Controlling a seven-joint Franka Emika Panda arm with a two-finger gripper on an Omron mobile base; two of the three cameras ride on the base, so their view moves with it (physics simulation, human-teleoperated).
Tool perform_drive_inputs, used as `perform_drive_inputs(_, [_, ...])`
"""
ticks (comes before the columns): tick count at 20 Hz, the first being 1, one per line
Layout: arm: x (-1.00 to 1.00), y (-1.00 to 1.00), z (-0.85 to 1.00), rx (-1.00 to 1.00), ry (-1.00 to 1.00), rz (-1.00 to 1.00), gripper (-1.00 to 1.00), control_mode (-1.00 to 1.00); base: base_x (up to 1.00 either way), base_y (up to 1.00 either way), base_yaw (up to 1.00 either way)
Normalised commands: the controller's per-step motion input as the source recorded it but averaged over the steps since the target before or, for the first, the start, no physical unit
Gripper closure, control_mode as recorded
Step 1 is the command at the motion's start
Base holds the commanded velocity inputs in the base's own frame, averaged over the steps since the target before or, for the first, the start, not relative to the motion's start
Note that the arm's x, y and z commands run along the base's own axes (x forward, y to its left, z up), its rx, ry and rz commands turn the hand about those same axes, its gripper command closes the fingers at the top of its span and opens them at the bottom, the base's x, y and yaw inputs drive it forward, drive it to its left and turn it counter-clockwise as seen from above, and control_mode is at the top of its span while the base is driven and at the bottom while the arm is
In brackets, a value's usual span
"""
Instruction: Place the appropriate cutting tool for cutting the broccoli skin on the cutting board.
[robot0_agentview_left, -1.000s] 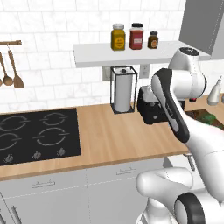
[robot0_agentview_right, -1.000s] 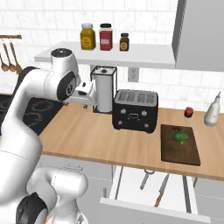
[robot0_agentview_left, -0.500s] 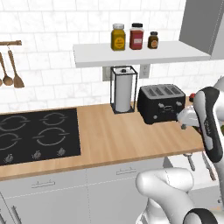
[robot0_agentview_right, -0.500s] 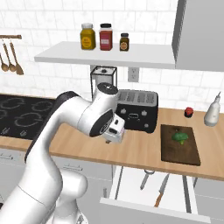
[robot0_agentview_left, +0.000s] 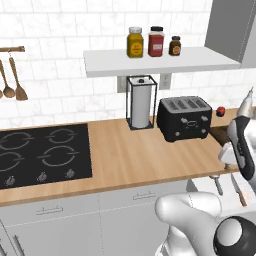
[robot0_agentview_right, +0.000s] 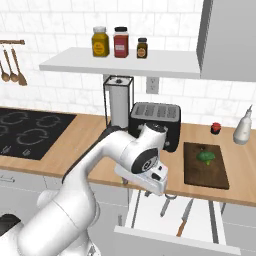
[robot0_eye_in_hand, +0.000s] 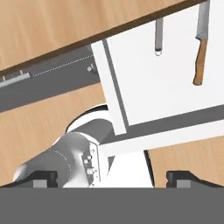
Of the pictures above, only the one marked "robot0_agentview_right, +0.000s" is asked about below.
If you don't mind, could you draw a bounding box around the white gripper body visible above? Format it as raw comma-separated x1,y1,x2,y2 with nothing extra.
114,164,169,196

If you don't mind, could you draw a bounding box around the dark wooden cutting board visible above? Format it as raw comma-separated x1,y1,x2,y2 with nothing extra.
183,141,231,191

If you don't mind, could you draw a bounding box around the green broccoli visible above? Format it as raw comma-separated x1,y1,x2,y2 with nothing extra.
195,150,217,167

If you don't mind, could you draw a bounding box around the grey peeler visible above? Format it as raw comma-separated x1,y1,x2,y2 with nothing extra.
159,193,178,218

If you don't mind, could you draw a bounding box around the grey cupboard door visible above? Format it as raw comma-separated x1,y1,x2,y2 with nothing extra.
220,202,256,256
89,182,130,256

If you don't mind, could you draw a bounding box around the open white drawer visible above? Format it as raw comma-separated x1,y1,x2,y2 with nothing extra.
113,189,242,256

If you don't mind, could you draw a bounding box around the black toaster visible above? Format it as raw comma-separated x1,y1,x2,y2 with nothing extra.
128,101,182,154

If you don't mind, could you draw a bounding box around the white paper towel roll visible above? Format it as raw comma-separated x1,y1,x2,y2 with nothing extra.
109,84,131,129

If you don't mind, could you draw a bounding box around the small red round object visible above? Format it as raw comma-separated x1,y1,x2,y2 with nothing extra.
210,122,223,136

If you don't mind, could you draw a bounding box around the grey drawer front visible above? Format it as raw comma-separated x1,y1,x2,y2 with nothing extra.
0,168,47,196

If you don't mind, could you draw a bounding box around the black hob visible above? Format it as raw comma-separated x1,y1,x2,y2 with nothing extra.
0,107,78,161

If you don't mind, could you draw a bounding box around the white bottle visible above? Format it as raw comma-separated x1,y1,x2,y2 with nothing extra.
232,104,254,146

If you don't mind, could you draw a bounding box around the small brown spice jar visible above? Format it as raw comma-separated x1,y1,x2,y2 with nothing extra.
136,37,149,60

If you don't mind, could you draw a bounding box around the red spice jar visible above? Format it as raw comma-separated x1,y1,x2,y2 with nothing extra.
113,26,130,59

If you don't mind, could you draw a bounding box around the yellow spice jar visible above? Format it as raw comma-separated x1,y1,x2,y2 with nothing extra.
91,26,111,58

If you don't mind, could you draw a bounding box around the wooden spatula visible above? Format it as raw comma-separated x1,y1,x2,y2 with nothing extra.
10,46,29,87

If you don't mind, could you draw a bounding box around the long wooden spoon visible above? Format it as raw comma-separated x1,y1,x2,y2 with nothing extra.
2,46,20,84

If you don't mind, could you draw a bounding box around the small wooden spoon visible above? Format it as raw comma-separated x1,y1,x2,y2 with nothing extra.
0,61,11,83

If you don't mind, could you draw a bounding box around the knife with wooden handle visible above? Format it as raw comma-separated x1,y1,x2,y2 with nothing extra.
175,198,195,238

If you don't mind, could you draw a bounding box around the black wire paper towel holder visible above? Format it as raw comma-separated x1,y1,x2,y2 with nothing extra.
102,75,135,130

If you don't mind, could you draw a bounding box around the white wall socket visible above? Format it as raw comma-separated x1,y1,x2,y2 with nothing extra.
145,76,160,95

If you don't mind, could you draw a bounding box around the white wall shelf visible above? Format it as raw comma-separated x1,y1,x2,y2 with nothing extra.
38,46,202,80

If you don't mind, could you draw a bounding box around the grey wall cupboard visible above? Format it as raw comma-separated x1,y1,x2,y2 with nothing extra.
195,0,256,83

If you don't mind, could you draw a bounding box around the wooden wall rail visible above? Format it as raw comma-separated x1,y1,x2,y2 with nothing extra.
0,39,26,46

